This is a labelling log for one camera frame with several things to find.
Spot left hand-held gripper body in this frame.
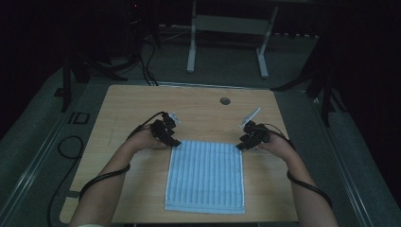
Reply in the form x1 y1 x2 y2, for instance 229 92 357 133
149 112 182 140

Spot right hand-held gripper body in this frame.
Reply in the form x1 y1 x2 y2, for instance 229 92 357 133
238 107 271 147

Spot blue striped towel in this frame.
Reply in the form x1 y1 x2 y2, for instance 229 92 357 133
164 139 246 216

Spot person's left hand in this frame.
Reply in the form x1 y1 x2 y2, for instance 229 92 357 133
127 126 168 154

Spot person's right hand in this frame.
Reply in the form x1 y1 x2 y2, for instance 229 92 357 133
256 133 299 162

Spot black metal stand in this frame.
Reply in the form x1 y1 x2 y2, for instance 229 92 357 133
270 37 349 128
53 53 129 113

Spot dark equipment tower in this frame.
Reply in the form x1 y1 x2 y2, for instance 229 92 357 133
124 0 160 64

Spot black floor cables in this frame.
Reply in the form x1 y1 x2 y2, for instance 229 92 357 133
137 42 160 87

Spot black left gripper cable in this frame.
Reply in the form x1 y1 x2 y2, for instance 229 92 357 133
46 111 168 227

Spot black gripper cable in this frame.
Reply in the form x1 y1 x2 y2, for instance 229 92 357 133
46 111 168 227
263 122 334 210

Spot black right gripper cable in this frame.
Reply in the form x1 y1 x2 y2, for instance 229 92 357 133
263 122 334 210

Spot metal floor rail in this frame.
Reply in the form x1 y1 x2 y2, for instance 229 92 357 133
0 82 94 221
310 94 375 227

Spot white metal desk frame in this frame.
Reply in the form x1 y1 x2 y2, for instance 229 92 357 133
186 0 280 79

